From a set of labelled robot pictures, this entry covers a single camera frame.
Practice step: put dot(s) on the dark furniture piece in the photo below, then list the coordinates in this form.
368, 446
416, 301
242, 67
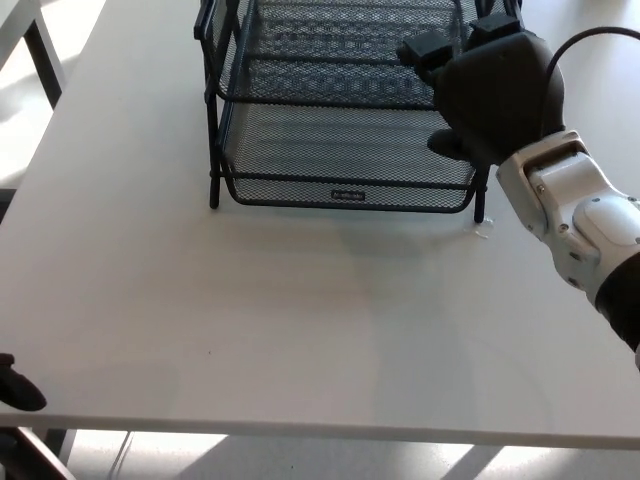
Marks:
6, 205

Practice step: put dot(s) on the brown chair frame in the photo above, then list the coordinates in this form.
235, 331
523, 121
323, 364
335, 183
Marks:
35, 455

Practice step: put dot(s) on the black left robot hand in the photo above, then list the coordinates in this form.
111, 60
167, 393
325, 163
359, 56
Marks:
17, 392

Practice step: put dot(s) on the black metal rack frame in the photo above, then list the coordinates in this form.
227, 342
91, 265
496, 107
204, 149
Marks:
215, 195

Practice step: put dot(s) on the black mesh tray with label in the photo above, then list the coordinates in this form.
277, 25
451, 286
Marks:
325, 150

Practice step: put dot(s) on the dark desk leg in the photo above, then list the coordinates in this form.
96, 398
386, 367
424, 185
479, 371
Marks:
57, 447

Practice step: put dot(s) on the small black mesh tray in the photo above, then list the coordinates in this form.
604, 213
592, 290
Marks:
350, 30

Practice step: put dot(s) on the grey side table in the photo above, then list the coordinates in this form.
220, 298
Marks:
47, 70

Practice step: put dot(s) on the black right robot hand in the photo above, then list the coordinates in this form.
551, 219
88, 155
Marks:
495, 95

